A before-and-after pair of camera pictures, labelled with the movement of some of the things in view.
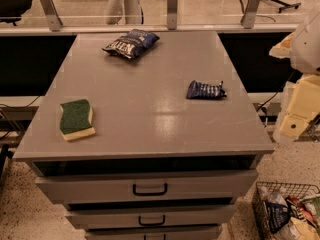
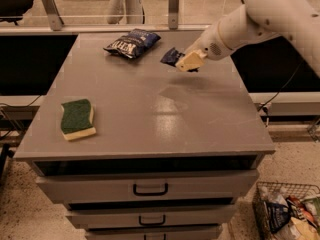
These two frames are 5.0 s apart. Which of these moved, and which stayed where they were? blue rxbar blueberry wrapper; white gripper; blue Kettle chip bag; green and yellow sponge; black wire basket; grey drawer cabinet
Moved: white gripper; blue rxbar blueberry wrapper
Stayed: black wire basket; grey drawer cabinet; green and yellow sponge; blue Kettle chip bag
